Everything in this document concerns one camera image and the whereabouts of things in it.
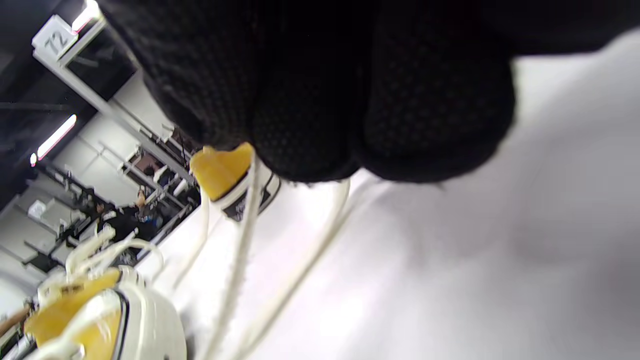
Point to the person's right hand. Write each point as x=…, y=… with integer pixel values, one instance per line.
x=350, y=100

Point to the yellow canvas shoe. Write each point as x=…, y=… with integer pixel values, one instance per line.
x=220, y=170
x=150, y=325

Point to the cream shoe lace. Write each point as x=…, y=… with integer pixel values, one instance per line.
x=204, y=220
x=239, y=260

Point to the white number sign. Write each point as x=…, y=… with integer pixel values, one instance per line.
x=55, y=40

